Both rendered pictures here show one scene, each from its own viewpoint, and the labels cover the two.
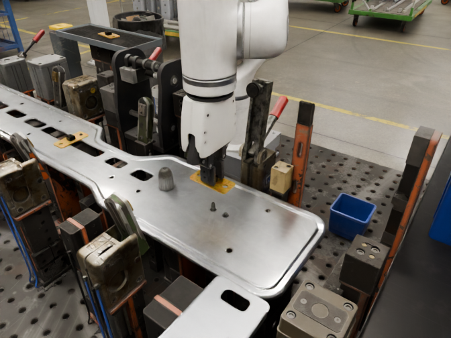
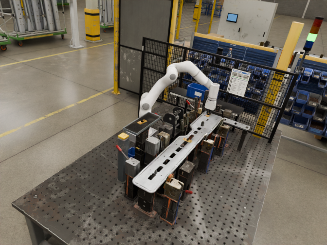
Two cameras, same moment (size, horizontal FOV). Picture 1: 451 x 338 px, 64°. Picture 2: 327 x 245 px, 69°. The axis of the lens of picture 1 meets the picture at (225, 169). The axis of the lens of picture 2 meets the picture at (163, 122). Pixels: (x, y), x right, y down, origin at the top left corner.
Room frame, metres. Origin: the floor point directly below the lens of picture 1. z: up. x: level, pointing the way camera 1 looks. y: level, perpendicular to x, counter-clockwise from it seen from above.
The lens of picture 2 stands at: (1.33, 2.14, 2.20)
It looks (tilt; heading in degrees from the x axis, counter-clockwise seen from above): 30 degrees down; 261
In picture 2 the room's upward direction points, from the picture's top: 7 degrees clockwise
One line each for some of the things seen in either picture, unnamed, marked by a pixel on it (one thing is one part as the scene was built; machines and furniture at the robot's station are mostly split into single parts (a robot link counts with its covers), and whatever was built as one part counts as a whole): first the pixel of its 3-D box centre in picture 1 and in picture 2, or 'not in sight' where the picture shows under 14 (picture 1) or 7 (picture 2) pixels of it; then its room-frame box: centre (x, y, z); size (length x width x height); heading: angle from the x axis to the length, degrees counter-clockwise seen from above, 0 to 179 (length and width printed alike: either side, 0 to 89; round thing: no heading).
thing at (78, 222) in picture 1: (94, 271); (212, 147); (0.53, 0.28, 0.84); 0.11 x 0.08 x 0.29; 144
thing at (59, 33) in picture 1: (107, 37); (143, 122); (1.23, 0.39, 1.16); 0.37 x 0.14 x 0.02; 54
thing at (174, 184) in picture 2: not in sight; (172, 201); (1.02, 0.98, 0.88); 0.15 x 0.11 x 0.36; 144
